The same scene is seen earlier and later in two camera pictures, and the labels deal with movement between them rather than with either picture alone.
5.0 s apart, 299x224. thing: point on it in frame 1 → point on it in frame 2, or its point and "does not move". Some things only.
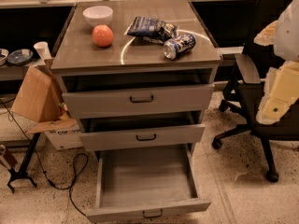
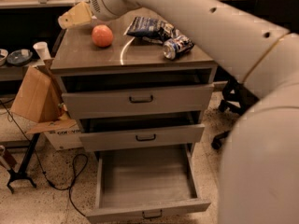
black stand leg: (22, 174) does not move
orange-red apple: (103, 35) does not move
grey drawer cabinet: (137, 75) does not move
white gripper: (288, 32) → (100, 1)
